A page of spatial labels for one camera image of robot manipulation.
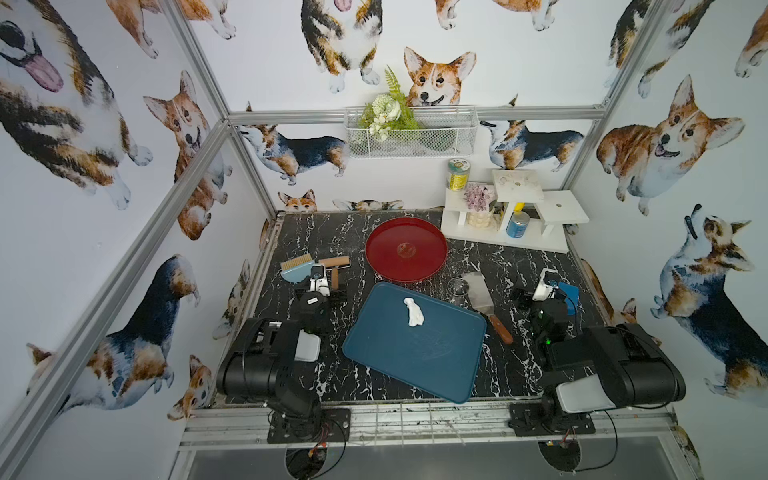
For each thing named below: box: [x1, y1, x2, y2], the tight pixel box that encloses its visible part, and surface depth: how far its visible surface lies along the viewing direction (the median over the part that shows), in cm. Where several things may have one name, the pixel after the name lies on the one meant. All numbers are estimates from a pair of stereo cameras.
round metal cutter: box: [447, 277, 469, 305], surface depth 100 cm
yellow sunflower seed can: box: [448, 157, 471, 192], surface depth 106 cm
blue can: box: [506, 211, 531, 239], surface depth 111 cm
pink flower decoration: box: [464, 184, 496, 212], surface depth 99 cm
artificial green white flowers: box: [358, 65, 420, 142], surface depth 82 cm
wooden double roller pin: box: [319, 256, 351, 290], surface depth 108 cm
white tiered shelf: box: [441, 169, 589, 253], surface depth 108 cm
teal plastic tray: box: [343, 282, 487, 403], surface depth 90 cm
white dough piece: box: [403, 297, 424, 327], surface depth 94 cm
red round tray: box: [365, 217, 449, 283], surface depth 113 cm
